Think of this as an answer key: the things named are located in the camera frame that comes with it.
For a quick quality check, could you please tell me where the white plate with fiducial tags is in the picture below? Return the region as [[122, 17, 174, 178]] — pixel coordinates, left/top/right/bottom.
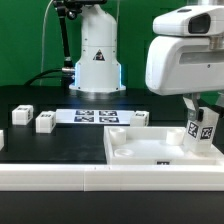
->
[[56, 109, 134, 125]]

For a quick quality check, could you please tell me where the black cable bundle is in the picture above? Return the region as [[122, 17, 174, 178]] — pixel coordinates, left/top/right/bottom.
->
[[23, 68, 75, 87]]

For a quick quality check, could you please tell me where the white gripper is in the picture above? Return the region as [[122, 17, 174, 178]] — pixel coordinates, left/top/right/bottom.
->
[[145, 36, 224, 121]]

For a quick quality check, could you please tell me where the white cable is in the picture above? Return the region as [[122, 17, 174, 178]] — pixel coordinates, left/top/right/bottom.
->
[[39, 0, 54, 87]]

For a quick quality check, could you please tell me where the white obstacle fence wall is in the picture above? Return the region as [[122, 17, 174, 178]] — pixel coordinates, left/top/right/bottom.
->
[[0, 164, 224, 192]]

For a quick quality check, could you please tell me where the white square tabletop part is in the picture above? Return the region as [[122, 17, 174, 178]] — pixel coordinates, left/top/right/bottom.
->
[[104, 126, 224, 165]]

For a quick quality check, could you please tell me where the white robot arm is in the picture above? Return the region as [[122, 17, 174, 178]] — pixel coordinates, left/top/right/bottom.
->
[[71, 0, 224, 121]]

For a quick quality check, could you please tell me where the white block at left edge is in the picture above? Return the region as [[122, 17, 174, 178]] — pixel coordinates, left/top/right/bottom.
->
[[0, 130, 4, 151]]

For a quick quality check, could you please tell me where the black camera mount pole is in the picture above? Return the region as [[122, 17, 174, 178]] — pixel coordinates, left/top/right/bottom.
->
[[53, 0, 107, 67]]

